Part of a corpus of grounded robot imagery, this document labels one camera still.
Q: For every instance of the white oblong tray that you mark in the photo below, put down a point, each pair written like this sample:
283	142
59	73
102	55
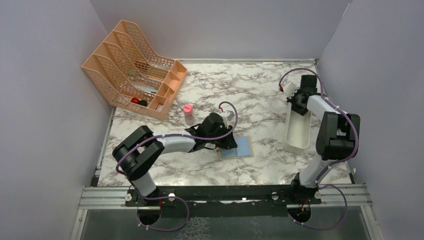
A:
296	131

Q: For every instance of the peach mesh file organizer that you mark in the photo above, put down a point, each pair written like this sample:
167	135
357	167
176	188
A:
125	66

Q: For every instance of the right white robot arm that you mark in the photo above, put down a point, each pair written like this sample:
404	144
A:
337	137

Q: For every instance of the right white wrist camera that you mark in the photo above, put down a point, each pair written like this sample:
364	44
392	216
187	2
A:
290	90

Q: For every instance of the black round object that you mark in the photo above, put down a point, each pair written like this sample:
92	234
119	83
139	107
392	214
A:
143	103

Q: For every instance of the pink capped small bottle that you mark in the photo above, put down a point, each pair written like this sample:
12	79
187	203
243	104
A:
188	111

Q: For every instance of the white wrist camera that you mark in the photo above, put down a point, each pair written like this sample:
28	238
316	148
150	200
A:
227	116
290	90

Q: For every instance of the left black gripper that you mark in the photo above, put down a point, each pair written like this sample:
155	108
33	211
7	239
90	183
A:
228	143

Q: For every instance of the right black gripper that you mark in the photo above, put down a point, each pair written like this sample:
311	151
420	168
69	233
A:
292	100

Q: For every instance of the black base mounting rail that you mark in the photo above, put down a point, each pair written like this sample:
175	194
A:
221	201

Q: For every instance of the red round object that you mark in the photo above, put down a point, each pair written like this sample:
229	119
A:
134	100

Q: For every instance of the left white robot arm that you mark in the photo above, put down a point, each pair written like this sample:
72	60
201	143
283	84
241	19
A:
139	151

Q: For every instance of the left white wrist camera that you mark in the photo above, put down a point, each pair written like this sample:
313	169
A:
227	116

